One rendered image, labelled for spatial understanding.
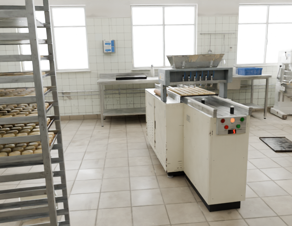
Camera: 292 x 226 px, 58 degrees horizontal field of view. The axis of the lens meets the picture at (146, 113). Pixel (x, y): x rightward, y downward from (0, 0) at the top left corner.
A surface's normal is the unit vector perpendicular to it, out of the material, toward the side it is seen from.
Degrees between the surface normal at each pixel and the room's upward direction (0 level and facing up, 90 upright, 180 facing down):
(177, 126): 90
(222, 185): 90
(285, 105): 90
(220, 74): 90
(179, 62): 115
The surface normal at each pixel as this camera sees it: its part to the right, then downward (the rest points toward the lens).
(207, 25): 0.09, 0.21
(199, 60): 0.16, 0.60
